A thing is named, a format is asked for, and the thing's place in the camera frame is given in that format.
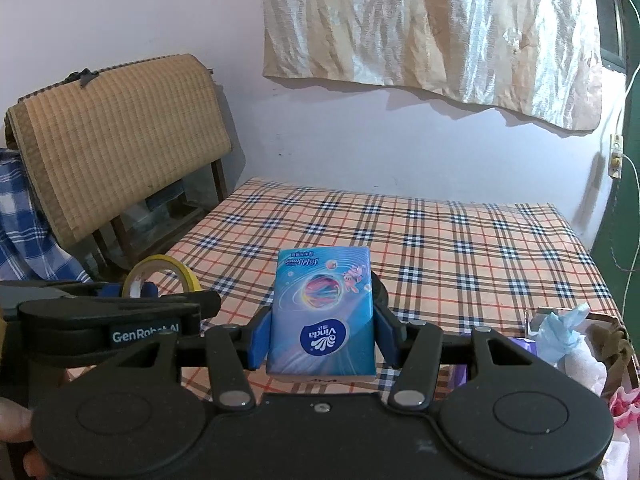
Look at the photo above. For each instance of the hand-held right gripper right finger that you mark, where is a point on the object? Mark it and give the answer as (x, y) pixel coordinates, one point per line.
(387, 335)

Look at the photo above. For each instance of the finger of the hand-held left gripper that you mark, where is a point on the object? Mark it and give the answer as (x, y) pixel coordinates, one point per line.
(114, 291)
(149, 291)

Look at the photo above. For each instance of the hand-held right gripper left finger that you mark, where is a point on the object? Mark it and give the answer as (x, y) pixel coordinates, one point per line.
(260, 335)

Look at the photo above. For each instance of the yellow tape roll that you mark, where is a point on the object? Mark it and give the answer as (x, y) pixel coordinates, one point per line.
(162, 260)

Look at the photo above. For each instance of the blue tissue packet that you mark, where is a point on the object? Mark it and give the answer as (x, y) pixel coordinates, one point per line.
(320, 310)

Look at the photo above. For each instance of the blue face mask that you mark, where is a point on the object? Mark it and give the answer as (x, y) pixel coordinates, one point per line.
(557, 335)

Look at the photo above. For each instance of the white towel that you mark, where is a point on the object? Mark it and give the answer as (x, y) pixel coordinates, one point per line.
(585, 370)

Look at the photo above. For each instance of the olive green cloth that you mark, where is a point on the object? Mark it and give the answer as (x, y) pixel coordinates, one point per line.
(617, 355)

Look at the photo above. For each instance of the pink knitted socks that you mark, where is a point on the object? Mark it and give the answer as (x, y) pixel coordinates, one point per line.
(627, 405)

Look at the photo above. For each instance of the person's left hand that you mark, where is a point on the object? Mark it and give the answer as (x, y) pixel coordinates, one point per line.
(15, 422)

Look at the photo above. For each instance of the blue checkered cloth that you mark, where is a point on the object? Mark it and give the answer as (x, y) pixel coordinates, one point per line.
(25, 220)

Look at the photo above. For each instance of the wooden chair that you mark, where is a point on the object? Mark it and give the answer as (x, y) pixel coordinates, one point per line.
(218, 180)

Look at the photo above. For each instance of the purple packet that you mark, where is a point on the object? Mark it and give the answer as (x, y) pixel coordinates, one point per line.
(525, 346)

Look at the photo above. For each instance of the black clip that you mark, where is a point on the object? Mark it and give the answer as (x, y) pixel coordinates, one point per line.
(85, 77)

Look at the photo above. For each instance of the green door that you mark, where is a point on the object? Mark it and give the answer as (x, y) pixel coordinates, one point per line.
(625, 220)

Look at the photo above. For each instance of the wall socket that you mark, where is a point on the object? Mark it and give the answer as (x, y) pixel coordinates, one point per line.
(615, 160)

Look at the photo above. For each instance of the golden wall cloth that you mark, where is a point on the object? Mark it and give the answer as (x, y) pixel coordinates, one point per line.
(425, 25)

